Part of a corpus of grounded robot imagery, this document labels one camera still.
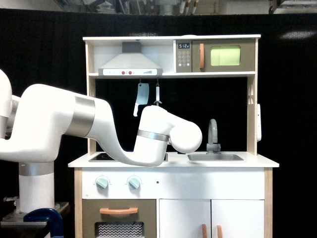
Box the white toy range hood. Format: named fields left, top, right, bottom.
left=98, top=42, right=163, bottom=76

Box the grey toy faucet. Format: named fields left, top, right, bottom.
left=206, top=119, right=221, bottom=154

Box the right mint stove knob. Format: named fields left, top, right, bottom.
left=127, top=176, right=141, bottom=189

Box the left mint stove knob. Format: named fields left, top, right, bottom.
left=95, top=176, right=109, bottom=189

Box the toy microwave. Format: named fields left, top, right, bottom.
left=175, top=39, right=256, bottom=73

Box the right white cabinet door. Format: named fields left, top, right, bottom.
left=211, top=200, right=264, bottom=238

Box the white cabinet door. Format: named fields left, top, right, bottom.
left=158, top=199, right=211, bottom=238
left=211, top=200, right=264, bottom=238

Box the blue C-clamp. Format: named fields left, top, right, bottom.
left=23, top=208, right=64, bottom=238

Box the toy cleaver knife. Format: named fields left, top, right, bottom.
left=133, top=83, right=149, bottom=117

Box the grey toy sink basin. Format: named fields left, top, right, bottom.
left=187, top=154, right=244, bottom=161

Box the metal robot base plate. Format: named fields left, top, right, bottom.
left=0, top=202, right=70, bottom=227

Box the white side-mounted holder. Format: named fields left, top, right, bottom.
left=257, top=104, right=262, bottom=142

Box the black toy stovetop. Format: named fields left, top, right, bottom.
left=89, top=152, right=168, bottom=163

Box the wooden toy kitchen frame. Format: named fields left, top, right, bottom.
left=69, top=34, right=278, bottom=238

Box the mint stove knob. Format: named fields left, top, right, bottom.
left=95, top=176, right=109, bottom=189
left=127, top=176, right=141, bottom=189

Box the toy pizza cutter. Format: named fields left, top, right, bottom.
left=154, top=83, right=162, bottom=106

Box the left white cabinet door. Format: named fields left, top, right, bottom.
left=158, top=199, right=211, bottom=238

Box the toy oven door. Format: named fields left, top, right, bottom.
left=83, top=199, right=157, bottom=238

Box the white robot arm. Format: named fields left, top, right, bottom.
left=0, top=72, right=202, bottom=213

